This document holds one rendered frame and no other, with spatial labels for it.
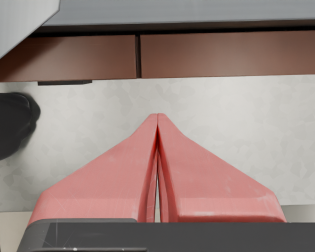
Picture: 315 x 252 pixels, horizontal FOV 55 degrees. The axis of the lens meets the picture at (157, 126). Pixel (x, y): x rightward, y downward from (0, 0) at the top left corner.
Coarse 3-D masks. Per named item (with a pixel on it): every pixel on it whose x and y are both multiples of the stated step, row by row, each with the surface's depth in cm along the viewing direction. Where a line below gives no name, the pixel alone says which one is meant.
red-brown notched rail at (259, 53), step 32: (224, 32) 28; (256, 32) 28; (288, 32) 28; (0, 64) 28; (32, 64) 28; (64, 64) 28; (96, 64) 28; (128, 64) 28; (160, 64) 28; (192, 64) 28; (224, 64) 28; (256, 64) 28; (288, 64) 28
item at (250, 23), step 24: (96, 24) 24; (120, 24) 24; (144, 24) 24; (168, 24) 25; (192, 24) 25; (216, 24) 26; (240, 24) 26; (264, 24) 26; (288, 24) 27; (312, 24) 27
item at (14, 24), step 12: (0, 0) 23; (12, 0) 23; (0, 12) 23; (12, 12) 23; (24, 12) 23; (36, 12) 23; (48, 12) 24; (0, 24) 24; (12, 24) 24; (24, 24) 24; (36, 24) 24; (0, 36) 24; (12, 36) 24; (24, 36) 24; (0, 48) 24; (12, 48) 24
